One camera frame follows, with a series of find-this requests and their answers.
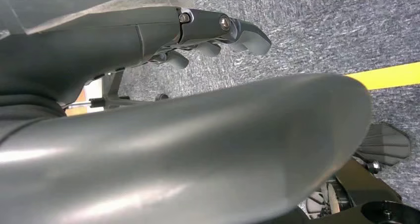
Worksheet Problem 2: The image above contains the dark grey ribbed robot foot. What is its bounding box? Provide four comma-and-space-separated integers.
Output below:
356, 123, 412, 167

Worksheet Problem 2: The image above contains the black robot ankle joint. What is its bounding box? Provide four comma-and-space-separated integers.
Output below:
259, 158, 420, 224

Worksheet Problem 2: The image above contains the ribbed grey left arm sleeve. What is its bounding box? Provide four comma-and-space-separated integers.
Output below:
0, 94, 66, 121

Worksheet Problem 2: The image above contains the yellow floor tape strip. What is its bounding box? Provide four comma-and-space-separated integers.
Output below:
344, 61, 420, 91

